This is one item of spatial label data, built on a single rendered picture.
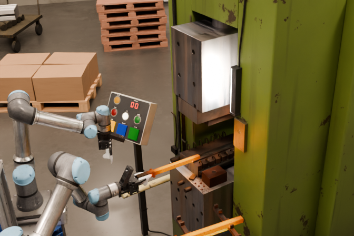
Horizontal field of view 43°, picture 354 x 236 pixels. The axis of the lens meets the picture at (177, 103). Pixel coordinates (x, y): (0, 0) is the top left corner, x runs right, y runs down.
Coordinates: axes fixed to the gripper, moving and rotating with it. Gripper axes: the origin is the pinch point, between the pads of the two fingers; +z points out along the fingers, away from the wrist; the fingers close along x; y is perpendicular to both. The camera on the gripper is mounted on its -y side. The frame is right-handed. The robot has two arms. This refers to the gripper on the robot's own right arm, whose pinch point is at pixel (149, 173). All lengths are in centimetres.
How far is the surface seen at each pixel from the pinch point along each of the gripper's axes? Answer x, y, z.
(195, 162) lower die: 3.2, 1.4, 29.0
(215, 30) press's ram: 3, -76, 42
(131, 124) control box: -48, -5, 13
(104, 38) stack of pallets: -458, 73, 156
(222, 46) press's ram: 13, -71, 39
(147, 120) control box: -40.6, -9.2, 20.9
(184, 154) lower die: -9.6, 2.5, 28.9
